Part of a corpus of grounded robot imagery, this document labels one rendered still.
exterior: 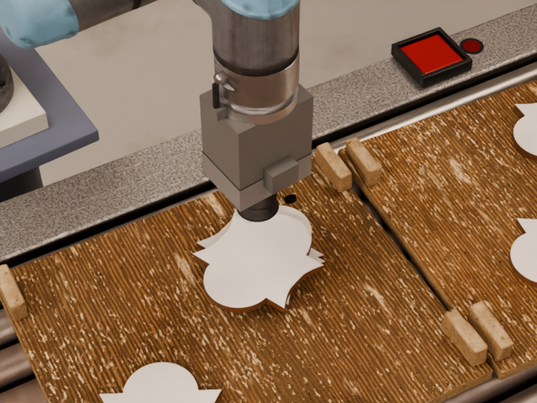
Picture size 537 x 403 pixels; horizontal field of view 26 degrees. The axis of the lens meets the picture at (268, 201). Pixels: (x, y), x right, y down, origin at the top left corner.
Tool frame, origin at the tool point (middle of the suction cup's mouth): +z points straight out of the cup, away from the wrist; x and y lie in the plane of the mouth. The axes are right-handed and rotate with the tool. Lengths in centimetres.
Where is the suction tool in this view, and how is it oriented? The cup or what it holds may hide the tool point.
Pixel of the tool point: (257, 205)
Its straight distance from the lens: 116.6
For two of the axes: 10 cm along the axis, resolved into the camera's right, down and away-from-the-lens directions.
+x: -5.8, -6.1, 5.4
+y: 8.1, -4.4, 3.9
